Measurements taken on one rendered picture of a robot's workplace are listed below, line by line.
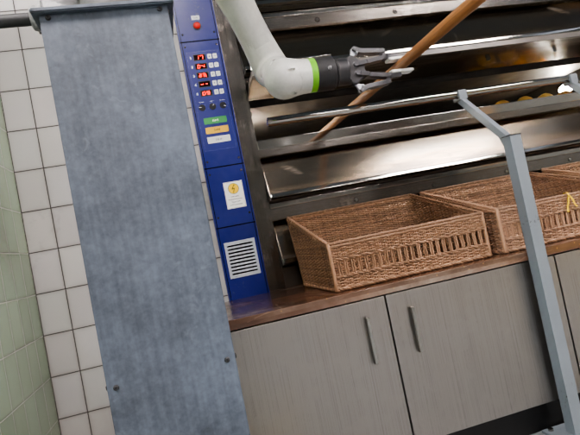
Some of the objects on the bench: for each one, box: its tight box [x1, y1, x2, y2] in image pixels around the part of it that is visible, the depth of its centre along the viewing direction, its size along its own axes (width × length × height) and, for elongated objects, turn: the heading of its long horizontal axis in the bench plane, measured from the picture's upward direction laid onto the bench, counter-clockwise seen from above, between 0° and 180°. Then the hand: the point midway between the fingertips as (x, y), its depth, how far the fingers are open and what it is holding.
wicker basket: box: [419, 171, 580, 254], centre depth 192 cm, size 49×56×28 cm
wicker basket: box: [287, 193, 492, 293], centre depth 178 cm, size 49×56×28 cm
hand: (399, 65), depth 142 cm, fingers closed on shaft, 3 cm apart
